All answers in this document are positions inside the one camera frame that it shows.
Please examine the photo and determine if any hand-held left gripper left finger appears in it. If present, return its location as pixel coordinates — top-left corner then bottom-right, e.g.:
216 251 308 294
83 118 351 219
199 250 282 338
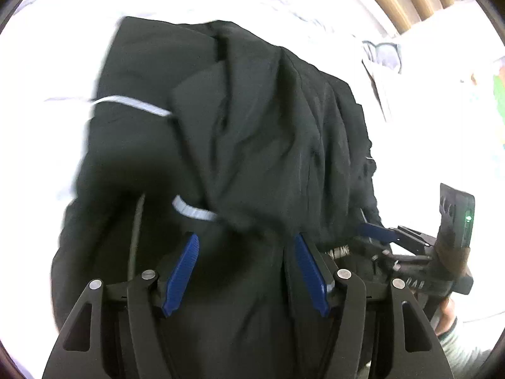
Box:
41 232 200 379

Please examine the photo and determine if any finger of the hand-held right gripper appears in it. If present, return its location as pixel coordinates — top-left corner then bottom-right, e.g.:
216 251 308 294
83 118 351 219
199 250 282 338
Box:
356 223 435 254
370 251 431 272

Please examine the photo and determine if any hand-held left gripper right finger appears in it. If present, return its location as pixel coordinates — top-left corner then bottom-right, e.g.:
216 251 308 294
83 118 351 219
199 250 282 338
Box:
294 232 454 379

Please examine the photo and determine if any black hooded jacket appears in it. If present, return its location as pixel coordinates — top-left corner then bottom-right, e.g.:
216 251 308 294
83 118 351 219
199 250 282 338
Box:
50 16 395 379

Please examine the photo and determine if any person's right hand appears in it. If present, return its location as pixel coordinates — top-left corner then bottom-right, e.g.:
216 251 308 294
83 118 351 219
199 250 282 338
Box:
431 298 458 334

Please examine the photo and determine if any grey pillow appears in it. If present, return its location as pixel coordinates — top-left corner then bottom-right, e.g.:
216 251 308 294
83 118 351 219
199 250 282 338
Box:
361 40 404 74

